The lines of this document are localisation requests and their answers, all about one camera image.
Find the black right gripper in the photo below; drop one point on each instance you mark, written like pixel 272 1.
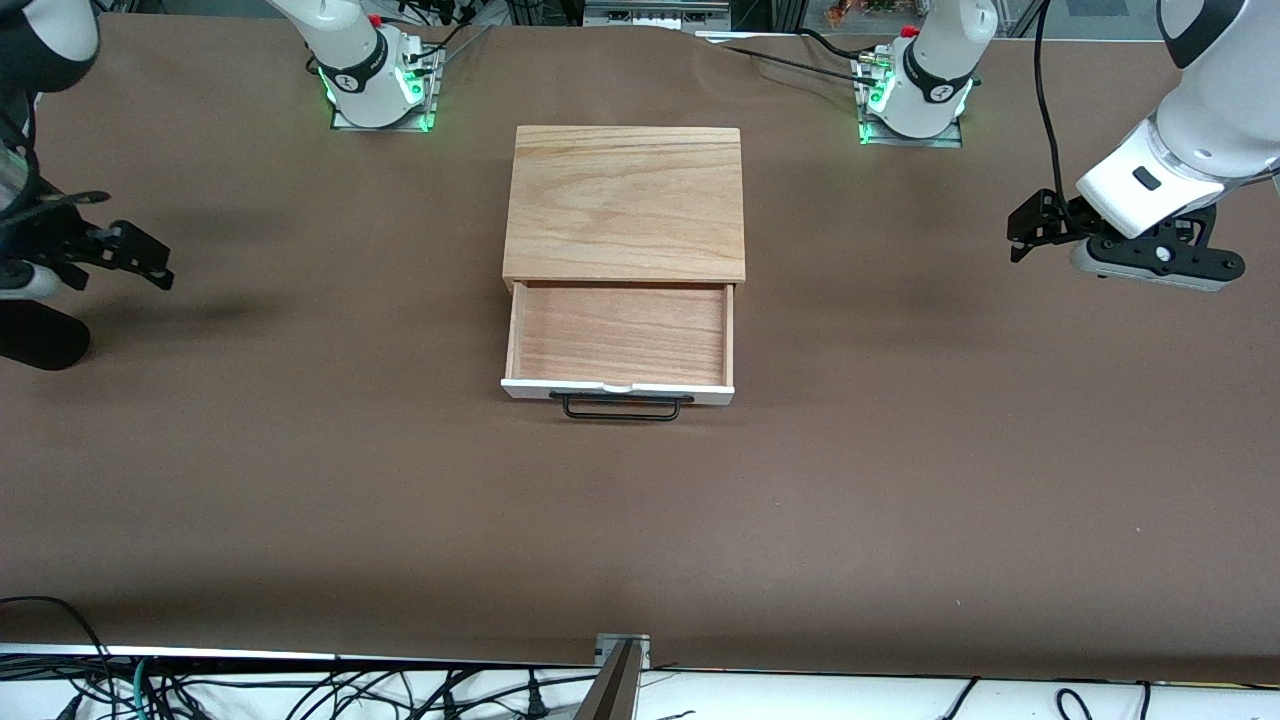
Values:
pixel 52 240

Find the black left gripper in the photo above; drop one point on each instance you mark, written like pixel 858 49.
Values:
pixel 1062 221

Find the white-fronted wooden drawer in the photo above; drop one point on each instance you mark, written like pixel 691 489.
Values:
pixel 620 335

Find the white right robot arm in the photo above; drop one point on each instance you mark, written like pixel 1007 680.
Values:
pixel 350 50

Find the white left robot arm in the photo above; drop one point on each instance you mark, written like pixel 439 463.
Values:
pixel 1220 110

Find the light wooden drawer cabinet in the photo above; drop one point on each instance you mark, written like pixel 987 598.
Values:
pixel 625 200

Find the black rounded object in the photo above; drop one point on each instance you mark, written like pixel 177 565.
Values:
pixel 45 340

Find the grey metal rack device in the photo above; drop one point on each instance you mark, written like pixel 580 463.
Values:
pixel 655 12

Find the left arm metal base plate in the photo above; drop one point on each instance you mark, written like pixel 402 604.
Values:
pixel 905 141

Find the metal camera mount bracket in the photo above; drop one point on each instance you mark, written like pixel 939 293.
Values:
pixel 622 660

